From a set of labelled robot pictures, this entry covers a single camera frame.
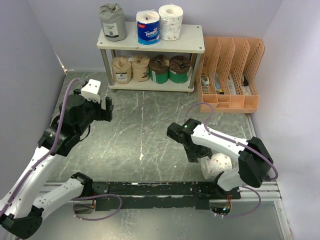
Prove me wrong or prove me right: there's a white dotted paper roll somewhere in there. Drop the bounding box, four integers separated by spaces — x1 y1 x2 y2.
200 153 233 180
158 4 184 41

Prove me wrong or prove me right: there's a tan barcode paper roll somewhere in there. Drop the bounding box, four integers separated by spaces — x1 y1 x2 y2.
111 56 132 84

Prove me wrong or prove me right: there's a tan cartoon paper roll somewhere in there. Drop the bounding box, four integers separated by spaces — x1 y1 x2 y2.
131 55 150 82

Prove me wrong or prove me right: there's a green brown paper roll labelled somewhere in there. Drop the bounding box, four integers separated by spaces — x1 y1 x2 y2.
169 55 191 84

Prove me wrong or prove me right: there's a grey paper roll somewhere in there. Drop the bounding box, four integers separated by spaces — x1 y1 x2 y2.
98 3 127 42

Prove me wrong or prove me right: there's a blue Tempo tissue pack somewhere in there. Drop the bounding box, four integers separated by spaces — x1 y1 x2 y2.
135 10 160 46

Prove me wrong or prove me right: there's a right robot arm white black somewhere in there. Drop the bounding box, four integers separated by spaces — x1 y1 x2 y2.
166 118 274 199

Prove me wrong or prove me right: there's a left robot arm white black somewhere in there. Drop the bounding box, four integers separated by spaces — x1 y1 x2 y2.
0 94 114 240

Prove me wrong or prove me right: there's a beige two-tier shelf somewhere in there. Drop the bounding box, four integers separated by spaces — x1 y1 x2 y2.
96 22 205 95

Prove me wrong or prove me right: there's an orange plastic file organizer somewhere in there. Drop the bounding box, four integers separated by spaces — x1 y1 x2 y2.
196 36 265 114

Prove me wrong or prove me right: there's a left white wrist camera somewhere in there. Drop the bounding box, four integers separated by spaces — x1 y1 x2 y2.
80 79 101 103

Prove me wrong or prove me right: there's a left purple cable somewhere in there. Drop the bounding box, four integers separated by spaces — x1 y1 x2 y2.
0 77 123 221

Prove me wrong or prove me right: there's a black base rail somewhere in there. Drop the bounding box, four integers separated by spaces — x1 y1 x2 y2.
62 180 241 212

